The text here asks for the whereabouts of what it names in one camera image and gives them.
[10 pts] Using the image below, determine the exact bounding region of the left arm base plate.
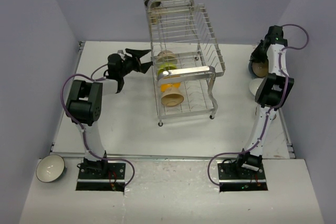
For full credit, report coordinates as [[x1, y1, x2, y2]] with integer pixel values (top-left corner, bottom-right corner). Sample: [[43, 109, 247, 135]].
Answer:
[[76, 163, 125, 193]]

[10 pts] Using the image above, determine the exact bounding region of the beige patterned bowl upper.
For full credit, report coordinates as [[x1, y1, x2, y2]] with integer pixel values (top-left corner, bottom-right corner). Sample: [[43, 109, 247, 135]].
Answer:
[[156, 50, 177, 64]]

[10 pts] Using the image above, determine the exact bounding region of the lime green bowl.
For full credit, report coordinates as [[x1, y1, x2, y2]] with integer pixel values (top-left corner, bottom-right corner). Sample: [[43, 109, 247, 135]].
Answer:
[[157, 62, 177, 75]]

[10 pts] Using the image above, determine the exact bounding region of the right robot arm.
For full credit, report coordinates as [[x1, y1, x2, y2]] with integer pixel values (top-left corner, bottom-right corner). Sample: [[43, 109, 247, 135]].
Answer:
[[234, 25, 294, 178]]

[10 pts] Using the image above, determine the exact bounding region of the aluminium table rail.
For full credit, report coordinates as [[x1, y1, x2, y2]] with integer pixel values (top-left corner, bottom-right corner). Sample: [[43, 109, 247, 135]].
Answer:
[[49, 142, 238, 164]]

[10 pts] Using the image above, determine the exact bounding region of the yellow orange bowl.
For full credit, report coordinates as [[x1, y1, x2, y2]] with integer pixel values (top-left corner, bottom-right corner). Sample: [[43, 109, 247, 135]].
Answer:
[[160, 82, 181, 92]]

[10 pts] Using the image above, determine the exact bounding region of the beige scalloped bowl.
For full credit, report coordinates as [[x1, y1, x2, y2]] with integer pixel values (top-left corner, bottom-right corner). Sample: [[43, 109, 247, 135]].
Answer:
[[255, 105, 277, 120]]

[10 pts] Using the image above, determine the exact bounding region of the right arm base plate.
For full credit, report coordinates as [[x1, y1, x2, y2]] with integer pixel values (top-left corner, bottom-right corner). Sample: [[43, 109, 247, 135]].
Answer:
[[217, 159, 268, 192]]

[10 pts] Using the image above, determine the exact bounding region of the white bowl dark outside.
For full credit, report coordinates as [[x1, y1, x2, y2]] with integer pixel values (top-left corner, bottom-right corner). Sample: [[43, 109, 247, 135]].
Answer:
[[35, 155, 67, 183]]

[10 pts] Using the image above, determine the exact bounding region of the stainless steel dish rack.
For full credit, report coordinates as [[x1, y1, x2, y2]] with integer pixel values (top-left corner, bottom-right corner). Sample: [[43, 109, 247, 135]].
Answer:
[[145, 0, 225, 126]]

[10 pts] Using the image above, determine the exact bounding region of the dark blue bowl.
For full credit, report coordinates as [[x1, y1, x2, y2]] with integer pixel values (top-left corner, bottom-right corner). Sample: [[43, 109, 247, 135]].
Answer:
[[248, 60, 269, 78]]

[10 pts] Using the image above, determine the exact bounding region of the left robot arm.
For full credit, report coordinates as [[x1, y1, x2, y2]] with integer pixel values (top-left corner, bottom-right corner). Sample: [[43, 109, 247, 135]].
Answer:
[[60, 48, 153, 178]]

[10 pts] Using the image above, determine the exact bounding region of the beige bowl lower front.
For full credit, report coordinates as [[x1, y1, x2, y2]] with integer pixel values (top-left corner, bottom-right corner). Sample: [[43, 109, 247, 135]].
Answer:
[[161, 87, 184, 106]]

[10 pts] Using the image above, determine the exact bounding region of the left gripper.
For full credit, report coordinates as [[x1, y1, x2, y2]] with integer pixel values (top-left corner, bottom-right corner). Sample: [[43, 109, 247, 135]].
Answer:
[[119, 49, 154, 78]]

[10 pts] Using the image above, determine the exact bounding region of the steel perforated cutlery holder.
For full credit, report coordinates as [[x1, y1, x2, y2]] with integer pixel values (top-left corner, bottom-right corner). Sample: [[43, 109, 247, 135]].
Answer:
[[144, 0, 161, 25]]

